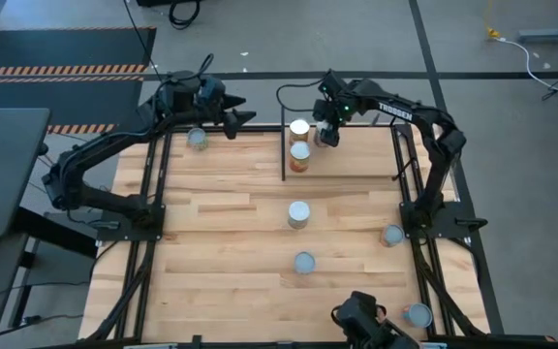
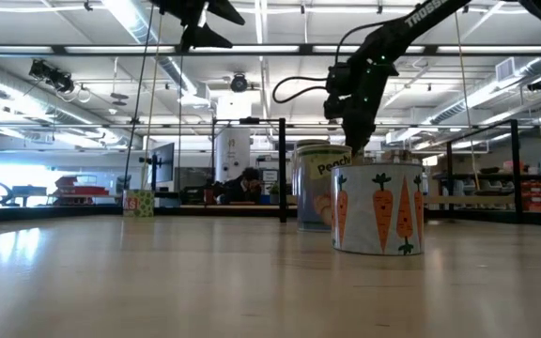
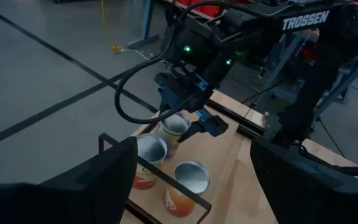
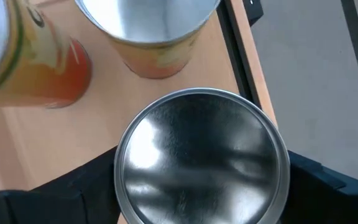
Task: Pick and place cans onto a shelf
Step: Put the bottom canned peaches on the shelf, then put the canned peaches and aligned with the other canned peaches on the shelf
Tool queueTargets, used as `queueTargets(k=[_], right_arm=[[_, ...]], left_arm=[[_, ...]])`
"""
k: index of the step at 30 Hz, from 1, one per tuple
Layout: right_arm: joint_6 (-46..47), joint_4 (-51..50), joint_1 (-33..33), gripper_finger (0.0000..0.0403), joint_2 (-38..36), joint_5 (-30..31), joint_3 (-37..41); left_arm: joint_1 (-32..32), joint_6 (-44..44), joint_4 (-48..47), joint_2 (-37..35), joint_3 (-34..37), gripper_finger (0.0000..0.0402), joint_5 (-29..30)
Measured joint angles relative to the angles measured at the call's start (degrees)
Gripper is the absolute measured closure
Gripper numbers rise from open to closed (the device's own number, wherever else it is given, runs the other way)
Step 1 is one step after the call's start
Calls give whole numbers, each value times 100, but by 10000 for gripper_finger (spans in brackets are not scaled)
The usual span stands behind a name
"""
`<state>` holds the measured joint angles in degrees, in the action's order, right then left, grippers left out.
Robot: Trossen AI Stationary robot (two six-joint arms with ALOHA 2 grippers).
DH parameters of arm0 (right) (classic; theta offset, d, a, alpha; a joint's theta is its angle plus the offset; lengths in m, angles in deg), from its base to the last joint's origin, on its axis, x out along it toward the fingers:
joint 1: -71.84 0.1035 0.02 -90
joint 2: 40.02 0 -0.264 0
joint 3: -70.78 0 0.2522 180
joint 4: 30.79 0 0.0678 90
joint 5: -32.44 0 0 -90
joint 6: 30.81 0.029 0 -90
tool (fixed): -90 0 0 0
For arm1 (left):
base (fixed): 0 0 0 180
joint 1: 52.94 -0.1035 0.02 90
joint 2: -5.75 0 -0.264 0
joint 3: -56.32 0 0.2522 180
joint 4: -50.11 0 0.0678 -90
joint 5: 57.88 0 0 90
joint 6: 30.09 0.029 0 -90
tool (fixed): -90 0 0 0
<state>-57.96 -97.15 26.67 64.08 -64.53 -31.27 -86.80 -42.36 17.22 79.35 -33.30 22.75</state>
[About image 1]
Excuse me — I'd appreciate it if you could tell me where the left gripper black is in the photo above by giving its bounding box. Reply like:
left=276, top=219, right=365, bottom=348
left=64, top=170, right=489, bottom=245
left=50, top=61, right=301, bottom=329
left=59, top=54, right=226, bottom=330
left=195, top=91, right=258, bottom=141

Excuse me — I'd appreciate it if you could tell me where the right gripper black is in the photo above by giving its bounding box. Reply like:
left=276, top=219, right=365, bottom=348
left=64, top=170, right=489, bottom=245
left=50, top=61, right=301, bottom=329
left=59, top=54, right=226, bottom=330
left=313, top=93, right=349, bottom=149

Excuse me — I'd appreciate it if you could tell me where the peaches label tin can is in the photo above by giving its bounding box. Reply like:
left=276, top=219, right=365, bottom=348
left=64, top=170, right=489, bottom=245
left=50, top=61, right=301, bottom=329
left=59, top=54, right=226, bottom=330
left=312, top=120, right=331, bottom=149

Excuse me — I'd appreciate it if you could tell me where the orange labelled tin can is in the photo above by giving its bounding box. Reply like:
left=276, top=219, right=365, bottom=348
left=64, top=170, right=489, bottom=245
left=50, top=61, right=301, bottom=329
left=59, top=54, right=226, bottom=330
left=288, top=118, right=312, bottom=145

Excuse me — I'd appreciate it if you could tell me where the corn label tin can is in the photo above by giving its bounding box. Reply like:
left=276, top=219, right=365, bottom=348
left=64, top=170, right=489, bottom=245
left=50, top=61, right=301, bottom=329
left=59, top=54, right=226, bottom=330
left=289, top=140, right=312, bottom=175

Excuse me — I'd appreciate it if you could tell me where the short peas label tin can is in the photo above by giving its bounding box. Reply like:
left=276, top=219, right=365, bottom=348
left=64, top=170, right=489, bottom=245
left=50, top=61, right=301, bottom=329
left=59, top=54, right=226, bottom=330
left=185, top=126, right=209, bottom=152

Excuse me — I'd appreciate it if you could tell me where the tin can with colourful label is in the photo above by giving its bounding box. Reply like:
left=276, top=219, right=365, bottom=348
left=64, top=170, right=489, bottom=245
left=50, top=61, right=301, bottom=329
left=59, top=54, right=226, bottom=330
left=287, top=200, right=312, bottom=231

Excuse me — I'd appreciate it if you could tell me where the carrot label tin can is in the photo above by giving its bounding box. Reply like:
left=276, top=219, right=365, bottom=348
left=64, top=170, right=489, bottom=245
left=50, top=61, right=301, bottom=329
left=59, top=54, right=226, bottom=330
left=293, top=250, right=317, bottom=276

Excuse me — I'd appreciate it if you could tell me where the tin can with grey lid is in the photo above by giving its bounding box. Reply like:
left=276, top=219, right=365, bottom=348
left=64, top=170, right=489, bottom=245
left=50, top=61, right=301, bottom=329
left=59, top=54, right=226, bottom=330
left=380, top=223, right=407, bottom=249
left=402, top=301, right=435, bottom=330

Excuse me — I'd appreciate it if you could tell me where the black device on stand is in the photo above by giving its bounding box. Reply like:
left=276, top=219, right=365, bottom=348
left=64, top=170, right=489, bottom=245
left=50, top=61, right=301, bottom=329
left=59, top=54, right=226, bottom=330
left=330, top=289, right=423, bottom=349

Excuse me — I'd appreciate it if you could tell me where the black hazard-striped floor mat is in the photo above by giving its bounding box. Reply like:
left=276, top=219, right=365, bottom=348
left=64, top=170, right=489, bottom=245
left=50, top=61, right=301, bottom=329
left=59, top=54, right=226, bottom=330
left=0, top=26, right=158, bottom=78
left=0, top=75, right=145, bottom=136

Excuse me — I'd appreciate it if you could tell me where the grey metal table leg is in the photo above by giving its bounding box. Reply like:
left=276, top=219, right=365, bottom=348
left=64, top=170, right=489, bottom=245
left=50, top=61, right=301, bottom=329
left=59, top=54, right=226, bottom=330
left=517, top=0, right=558, bottom=44

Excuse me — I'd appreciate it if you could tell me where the dark grey desk top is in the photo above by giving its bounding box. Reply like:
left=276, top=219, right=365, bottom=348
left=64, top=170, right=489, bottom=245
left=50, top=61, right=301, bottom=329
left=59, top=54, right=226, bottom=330
left=0, top=107, right=51, bottom=238

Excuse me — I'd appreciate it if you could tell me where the wooden shelf with black frame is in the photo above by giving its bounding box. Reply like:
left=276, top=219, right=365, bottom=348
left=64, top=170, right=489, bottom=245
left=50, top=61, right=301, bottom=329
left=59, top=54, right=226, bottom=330
left=278, top=104, right=409, bottom=184

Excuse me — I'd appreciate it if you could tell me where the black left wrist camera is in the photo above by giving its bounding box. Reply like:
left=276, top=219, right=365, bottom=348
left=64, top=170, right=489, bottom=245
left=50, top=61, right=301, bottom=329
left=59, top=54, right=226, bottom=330
left=201, top=77, right=226, bottom=106

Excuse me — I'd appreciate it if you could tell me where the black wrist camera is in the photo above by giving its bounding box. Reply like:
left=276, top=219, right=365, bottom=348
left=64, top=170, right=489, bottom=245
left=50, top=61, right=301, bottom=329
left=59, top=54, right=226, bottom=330
left=201, top=77, right=226, bottom=106
left=318, top=69, right=346, bottom=98

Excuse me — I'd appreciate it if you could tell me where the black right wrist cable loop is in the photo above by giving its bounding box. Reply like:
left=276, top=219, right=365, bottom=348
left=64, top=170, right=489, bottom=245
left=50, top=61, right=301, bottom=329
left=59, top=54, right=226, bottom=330
left=275, top=79, right=326, bottom=113

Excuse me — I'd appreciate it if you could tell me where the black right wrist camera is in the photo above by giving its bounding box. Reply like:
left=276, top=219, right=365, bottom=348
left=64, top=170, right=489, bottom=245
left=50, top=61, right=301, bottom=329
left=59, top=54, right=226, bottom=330
left=318, top=69, right=346, bottom=98

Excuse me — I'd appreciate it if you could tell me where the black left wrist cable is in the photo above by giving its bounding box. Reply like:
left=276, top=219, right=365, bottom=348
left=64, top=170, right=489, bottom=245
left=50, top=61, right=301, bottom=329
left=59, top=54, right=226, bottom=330
left=181, top=51, right=216, bottom=83

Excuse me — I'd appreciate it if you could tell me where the black metal table frame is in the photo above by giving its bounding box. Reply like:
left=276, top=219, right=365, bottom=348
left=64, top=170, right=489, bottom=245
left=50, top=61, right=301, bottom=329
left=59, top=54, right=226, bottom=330
left=77, top=123, right=558, bottom=349

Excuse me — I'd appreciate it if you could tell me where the coiled black floor cable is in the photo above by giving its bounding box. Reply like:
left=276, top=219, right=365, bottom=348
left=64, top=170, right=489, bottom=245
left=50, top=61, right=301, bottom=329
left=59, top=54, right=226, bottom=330
left=168, top=0, right=203, bottom=31

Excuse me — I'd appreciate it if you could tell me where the long black floor cable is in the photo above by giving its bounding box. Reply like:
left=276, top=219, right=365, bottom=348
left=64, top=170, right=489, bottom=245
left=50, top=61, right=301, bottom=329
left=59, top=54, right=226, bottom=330
left=121, top=0, right=160, bottom=74

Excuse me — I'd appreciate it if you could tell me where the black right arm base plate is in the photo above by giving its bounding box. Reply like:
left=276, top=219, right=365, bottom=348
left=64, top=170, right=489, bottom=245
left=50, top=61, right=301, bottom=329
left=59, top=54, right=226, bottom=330
left=398, top=199, right=489, bottom=240

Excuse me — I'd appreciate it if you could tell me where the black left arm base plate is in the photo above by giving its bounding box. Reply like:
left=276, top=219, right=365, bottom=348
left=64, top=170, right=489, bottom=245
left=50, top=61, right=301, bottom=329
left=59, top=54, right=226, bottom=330
left=95, top=202, right=167, bottom=242

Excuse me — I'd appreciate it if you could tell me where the yellow floor cable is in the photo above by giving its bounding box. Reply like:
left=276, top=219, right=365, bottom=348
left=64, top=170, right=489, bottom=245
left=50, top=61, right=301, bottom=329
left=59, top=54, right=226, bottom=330
left=482, top=0, right=503, bottom=41

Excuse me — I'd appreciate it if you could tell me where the white floor cable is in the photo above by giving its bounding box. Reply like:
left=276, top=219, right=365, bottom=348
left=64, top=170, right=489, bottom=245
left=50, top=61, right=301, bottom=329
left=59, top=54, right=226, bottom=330
left=496, top=37, right=558, bottom=98

